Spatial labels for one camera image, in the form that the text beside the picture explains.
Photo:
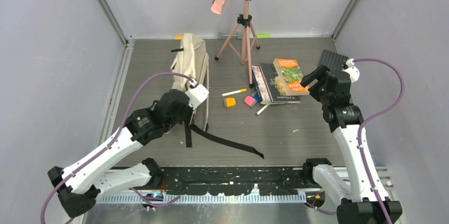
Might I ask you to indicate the white patterned book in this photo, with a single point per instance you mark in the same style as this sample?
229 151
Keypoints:
260 86

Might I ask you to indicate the pink tripod stand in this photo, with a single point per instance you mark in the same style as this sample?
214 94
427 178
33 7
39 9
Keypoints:
249 40

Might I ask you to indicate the black hardcover book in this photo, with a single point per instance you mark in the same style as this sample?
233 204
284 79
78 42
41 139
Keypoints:
275 87

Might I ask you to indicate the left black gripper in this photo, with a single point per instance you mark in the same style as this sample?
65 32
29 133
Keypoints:
190 112

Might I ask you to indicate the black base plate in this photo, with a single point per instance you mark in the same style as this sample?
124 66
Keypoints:
232 181

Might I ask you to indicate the blue small eraser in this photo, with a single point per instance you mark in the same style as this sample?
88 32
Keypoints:
256 97

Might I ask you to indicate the yellow capped white marker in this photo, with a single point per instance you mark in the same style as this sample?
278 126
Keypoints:
234 92

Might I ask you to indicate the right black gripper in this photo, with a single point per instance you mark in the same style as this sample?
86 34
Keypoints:
317 74

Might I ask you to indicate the green tape piece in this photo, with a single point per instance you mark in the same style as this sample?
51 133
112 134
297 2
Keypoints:
264 36

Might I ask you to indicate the dark grey studded plate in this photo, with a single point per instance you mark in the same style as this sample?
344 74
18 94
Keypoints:
332 60

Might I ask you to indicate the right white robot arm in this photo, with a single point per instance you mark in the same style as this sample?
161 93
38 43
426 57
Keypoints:
362 198

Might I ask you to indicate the beige canvas backpack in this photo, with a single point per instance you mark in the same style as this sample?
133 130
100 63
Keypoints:
192 60

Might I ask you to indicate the orange green paperback book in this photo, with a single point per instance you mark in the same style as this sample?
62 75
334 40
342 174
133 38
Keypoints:
290 75

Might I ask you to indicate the pink eraser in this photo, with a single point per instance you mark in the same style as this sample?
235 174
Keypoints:
250 102

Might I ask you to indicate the blue capped white marker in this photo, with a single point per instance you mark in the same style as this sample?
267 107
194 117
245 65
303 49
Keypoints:
262 110

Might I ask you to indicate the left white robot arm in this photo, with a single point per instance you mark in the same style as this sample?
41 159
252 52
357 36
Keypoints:
80 185

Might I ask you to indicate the yellow orange eraser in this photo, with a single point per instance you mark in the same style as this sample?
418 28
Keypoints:
229 102

